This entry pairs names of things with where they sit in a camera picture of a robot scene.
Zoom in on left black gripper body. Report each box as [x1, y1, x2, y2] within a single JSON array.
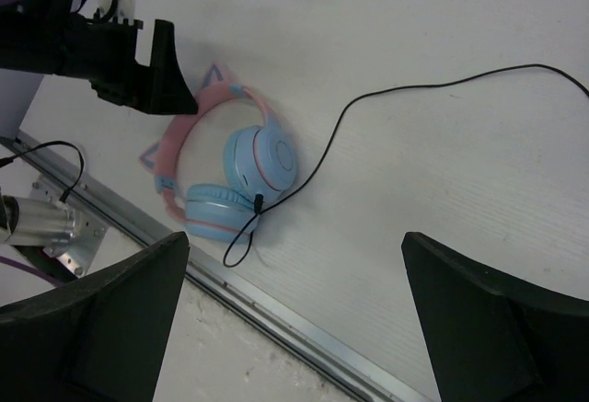
[[54, 14, 144, 108]]

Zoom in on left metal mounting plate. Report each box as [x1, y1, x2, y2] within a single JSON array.
[[19, 177, 108, 278]]

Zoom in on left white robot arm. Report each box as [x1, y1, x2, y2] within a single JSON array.
[[1, 0, 198, 116]]

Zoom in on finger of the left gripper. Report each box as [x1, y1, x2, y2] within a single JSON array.
[[133, 19, 198, 116]]

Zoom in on pink blue cat-ear headphones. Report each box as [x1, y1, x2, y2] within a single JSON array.
[[139, 63, 297, 244]]

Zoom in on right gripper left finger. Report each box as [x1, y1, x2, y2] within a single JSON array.
[[1, 232, 190, 401]]

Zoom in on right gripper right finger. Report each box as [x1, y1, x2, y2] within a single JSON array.
[[401, 232, 588, 401]]

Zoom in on thin black audio cable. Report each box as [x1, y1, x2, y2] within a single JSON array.
[[223, 63, 589, 269]]

